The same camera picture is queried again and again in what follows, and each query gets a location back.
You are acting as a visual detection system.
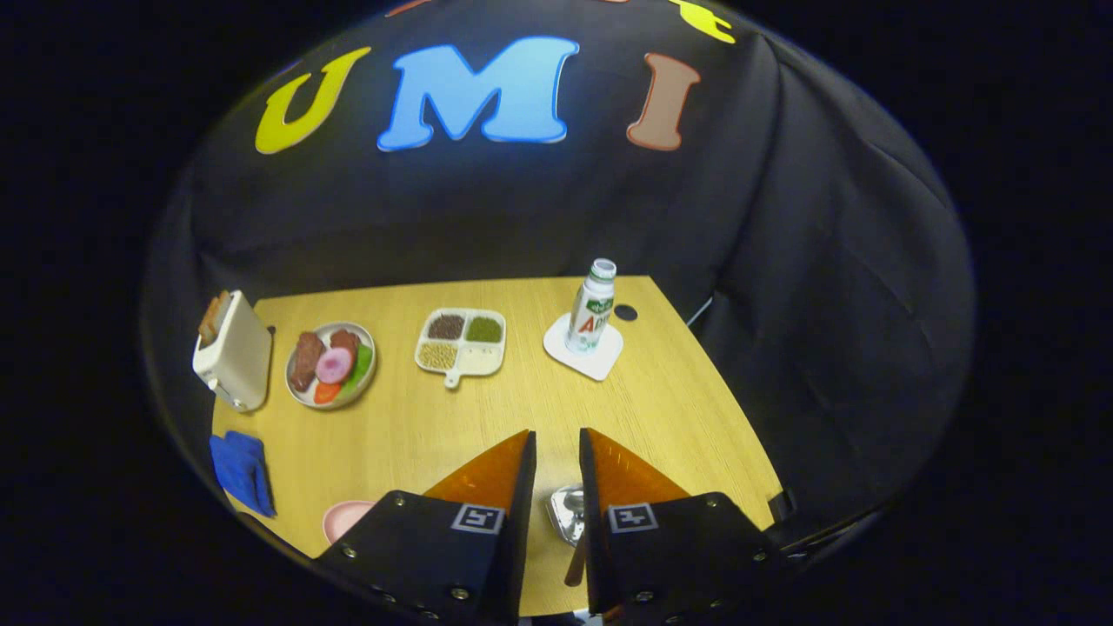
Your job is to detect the white bottle with green label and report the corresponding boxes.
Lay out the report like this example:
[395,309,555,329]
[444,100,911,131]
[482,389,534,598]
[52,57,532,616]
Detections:
[565,258,618,355]

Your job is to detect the white square coaster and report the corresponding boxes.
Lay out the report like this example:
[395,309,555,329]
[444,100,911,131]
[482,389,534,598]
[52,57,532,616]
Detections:
[543,311,624,382]

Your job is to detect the white plate of food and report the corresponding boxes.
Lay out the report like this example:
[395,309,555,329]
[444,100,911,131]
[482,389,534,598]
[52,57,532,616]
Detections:
[285,322,378,410]

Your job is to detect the pink ham slice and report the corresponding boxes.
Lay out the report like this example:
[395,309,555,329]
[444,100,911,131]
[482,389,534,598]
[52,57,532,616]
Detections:
[315,348,355,385]

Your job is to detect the long brown meat piece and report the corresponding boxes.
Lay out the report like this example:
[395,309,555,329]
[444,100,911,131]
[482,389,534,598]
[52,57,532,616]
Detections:
[290,331,325,393]

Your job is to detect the metal wire cutlery rack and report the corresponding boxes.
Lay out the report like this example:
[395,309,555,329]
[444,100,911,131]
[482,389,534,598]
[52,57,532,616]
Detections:
[546,485,588,547]

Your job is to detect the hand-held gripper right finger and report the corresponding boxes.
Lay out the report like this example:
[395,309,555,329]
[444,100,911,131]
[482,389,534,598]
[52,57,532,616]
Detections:
[578,426,783,620]

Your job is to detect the blue towel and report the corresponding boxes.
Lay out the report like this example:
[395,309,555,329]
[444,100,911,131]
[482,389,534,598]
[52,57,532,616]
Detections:
[209,430,277,519]

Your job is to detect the toast slice in toaster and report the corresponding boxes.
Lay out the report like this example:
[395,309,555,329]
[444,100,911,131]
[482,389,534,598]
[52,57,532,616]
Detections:
[198,291,232,344]

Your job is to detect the white divided tray of grains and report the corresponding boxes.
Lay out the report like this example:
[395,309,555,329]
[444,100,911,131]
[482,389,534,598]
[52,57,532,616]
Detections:
[414,307,508,389]

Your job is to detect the white toaster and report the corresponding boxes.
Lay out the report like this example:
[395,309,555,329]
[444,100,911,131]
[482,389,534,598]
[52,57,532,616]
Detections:
[192,290,274,413]

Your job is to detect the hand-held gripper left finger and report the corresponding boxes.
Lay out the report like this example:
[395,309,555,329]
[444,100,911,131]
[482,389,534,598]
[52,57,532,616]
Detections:
[313,429,538,623]

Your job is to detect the pink plate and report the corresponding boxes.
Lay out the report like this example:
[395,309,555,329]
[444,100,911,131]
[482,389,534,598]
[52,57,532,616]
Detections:
[323,500,379,545]

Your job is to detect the green lettuce leaf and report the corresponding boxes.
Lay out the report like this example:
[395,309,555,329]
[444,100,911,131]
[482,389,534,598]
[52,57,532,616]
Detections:
[339,345,375,401]

